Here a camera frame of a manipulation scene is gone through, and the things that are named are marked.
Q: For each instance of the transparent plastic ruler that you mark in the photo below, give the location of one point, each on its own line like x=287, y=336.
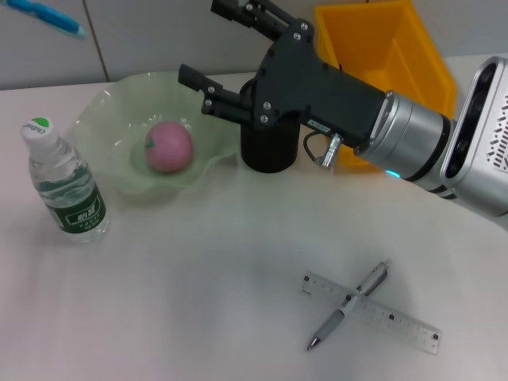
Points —
x=397, y=321

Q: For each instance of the pink toy peach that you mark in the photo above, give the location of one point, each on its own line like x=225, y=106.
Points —
x=170, y=147

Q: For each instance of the blue scissors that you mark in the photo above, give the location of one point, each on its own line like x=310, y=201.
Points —
x=51, y=18

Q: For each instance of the black mesh pen holder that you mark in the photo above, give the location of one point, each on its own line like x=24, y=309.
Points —
x=270, y=151

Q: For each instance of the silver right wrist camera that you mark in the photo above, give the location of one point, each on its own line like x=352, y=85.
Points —
x=484, y=139

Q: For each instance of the pale green glass fruit plate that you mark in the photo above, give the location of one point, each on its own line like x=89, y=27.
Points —
x=115, y=119

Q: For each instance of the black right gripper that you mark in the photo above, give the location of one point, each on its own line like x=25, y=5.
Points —
x=309, y=87

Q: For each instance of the clear green-label water bottle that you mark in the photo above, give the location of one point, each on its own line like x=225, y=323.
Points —
x=79, y=206

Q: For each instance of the silver ballpoint pen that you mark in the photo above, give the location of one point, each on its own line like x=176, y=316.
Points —
x=337, y=316

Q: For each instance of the yellow plastic bin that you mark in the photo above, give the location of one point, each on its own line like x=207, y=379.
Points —
x=369, y=39

